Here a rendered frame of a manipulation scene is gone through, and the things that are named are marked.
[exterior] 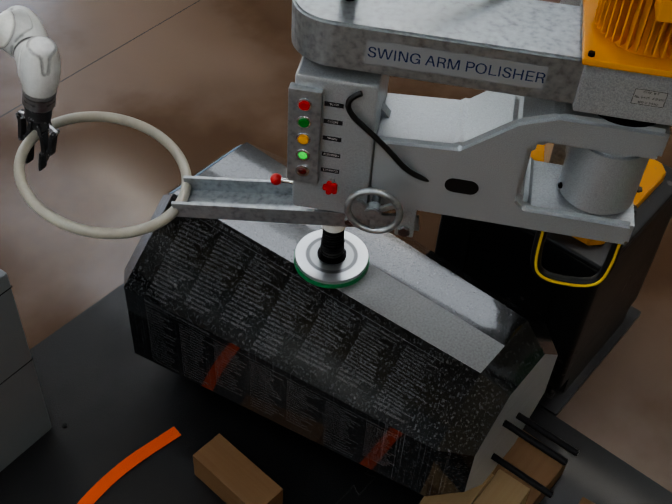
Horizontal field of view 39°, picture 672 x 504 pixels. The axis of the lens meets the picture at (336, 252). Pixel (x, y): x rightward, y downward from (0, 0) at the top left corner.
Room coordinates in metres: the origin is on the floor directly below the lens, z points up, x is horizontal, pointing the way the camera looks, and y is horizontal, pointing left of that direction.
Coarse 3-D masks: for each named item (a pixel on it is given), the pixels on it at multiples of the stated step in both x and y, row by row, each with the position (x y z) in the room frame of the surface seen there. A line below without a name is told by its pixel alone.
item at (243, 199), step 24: (192, 192) 1.99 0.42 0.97; (216, 192) 1.99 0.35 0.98; (240, 192) 1.98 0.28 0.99; (264, 192) 1.98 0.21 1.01; (288, 192) 1.97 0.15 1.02; (192, 216) 1.89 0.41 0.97; (216, 216) 1.88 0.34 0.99; (240, 216) 1.87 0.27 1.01; (264, 216) 1.86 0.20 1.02; (288, 216) 1.85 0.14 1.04; (312, 216) 1.85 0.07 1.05; (336, 216) 1.84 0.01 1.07; (360, 216) 1.83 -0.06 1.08; (384, 216) 1.82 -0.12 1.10
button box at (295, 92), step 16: (288, 96) 1.79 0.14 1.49; (304, 96) 1.78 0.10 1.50; (320, 96) 1.78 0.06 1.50; (288, 112) 1.79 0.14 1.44; (304, 112) 1.78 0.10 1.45; (320, 112) 1.78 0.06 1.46; (288, 128) 1.79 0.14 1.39; (304, 128) 1.78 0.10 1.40; (320, 128) 1.78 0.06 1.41; (288, 144) 1.79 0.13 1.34; (320, 144) 1.79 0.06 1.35; (288, 160) 1.79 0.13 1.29; (288, 176) 1.79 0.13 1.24; (304, 176) 1.78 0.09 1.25
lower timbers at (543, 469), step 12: (516, 444) 1.79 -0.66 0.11; (528, 444) 1.79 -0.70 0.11; (504, 456) 1.74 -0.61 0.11; (516, 456) 1.74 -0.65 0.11; (528, 456) 1.75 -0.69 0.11; (540, 456) 1.75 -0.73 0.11; (504, 468) 1.69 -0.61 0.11; (528, 468) 1.70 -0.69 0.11; (540, 468) 1.70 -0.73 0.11; (552, 468) 1.71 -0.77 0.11; (564, 468) 1.74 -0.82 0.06; (540, 480) 1.66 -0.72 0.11; (552, 480) 1.67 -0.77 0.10; (540, 492) 1.61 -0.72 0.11
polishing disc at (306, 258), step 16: (304, 240) 1.95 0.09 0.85; (320, 240) 1.95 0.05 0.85; (352, 240) 1.96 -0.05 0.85; (304, 256) 1.88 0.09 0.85; (352, 256) 1.90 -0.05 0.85; (368, 256) 1.90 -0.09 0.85; (304, 272) 1.82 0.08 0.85; (320, 272) 1.82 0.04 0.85; (336, 272) 1.83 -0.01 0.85; (352, 272) 1.83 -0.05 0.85
